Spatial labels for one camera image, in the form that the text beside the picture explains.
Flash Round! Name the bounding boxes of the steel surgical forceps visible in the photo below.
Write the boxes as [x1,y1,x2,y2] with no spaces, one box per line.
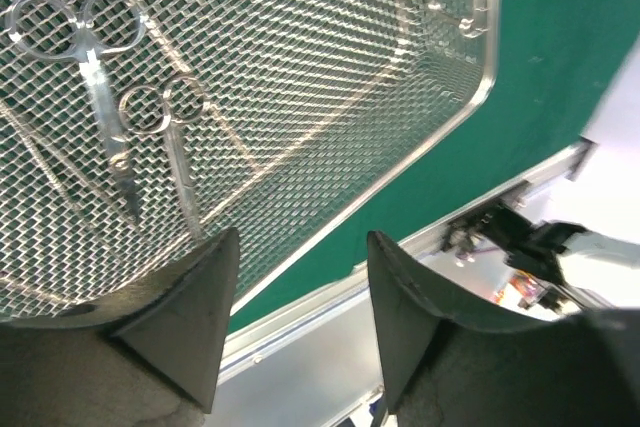
[5,0,147,224]

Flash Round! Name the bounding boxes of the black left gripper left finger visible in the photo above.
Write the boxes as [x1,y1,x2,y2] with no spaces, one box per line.
[1,228,240,426]

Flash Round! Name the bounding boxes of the steel tweezers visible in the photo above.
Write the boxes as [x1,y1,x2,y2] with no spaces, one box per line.
[1,102,95,232]

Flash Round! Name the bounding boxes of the steel wire mesh tray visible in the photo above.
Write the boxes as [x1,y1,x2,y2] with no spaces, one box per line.
[1,0,500,322]

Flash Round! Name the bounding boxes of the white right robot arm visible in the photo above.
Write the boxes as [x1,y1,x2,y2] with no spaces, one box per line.
[506,222,639,309]

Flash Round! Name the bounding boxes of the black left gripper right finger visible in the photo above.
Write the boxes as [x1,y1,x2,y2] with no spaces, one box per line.
[367,231,639,426]

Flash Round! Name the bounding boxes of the dark green surgical cloth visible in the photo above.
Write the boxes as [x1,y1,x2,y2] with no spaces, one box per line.
[230,0,639,330]

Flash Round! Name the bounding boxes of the aluminium front frame rail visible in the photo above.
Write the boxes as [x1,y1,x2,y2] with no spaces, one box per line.
[217,139,601,427]

